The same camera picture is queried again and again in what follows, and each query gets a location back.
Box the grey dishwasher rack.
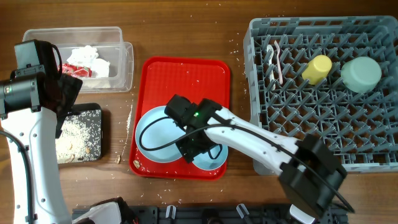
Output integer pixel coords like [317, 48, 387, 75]
[243, 16, 397, 172]

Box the peanut on table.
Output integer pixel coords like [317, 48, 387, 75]
[115, 155, 121, 164]

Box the white plastic spoon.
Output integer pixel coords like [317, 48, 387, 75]
[266, 44, 275, 81]

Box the white plastic fork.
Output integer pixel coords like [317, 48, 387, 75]
[274, 40, 283, 85]

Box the clear plastic waste bin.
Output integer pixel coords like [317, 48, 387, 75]
[23, 27, 134, 93]

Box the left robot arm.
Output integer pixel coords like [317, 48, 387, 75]
[1, 72, 139, 223]

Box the black food waste tray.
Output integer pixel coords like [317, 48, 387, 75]
[55, 103, 103, 165]

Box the red serving tray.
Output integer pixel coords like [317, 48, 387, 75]
[129, 57, 231, 180]

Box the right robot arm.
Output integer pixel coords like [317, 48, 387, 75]
[165, 95, 352, 223]

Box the red snack wrapper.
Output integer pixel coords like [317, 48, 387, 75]
[59, 63, 92, 78]

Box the large light blue plate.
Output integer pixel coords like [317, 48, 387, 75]
[135, 106, 185, 163]

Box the yellow plastic cup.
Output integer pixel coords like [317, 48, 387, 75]
[302, 55, 332, 85]

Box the green small bowl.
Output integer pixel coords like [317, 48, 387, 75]
[341, 57, 382, 93]

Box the white paper napkin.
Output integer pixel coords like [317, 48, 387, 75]
[67, 45, 110, 78]

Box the peanut on tray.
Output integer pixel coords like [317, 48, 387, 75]
[133, 160, 141, 169]

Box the light blue bowl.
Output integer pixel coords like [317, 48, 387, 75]
[193, 144, 228, 170]

